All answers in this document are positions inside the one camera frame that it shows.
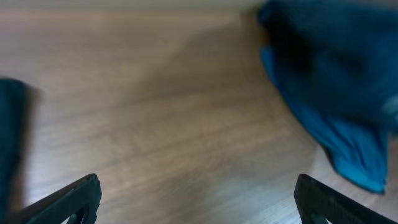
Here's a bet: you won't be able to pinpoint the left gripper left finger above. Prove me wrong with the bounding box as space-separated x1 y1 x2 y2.
6 174 102 224

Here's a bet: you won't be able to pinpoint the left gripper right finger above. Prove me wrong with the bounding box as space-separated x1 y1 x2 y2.
294 174 397 224

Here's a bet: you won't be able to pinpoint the dark navy blue shorts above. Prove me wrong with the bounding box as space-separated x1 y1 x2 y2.
1 78 35 220

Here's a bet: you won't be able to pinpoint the blue t-shirt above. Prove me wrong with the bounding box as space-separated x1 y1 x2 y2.
257 1 397 194

